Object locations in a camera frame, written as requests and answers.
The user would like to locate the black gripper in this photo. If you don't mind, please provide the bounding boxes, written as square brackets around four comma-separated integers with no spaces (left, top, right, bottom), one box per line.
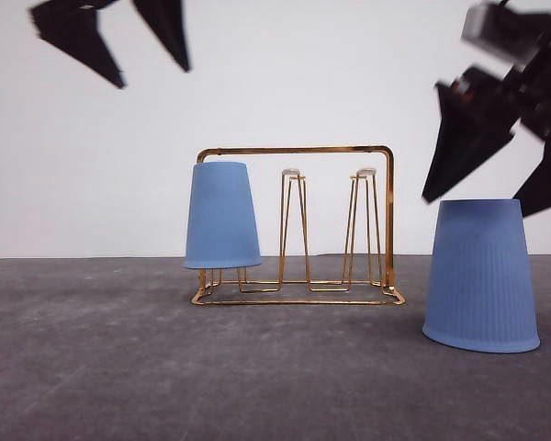
[422,1,551,218]

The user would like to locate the blue ribbed cup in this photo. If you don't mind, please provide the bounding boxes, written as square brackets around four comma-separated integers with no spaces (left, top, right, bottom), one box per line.
[184,161,262,269]
[422,198,541,354]

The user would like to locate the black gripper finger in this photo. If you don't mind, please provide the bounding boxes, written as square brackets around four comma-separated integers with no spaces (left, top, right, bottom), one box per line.
[132,0,191,73]
[29,0,126,89]

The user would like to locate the gold wire cup rack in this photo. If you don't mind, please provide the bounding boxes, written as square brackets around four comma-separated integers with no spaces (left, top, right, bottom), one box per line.
[191,145,405,305]

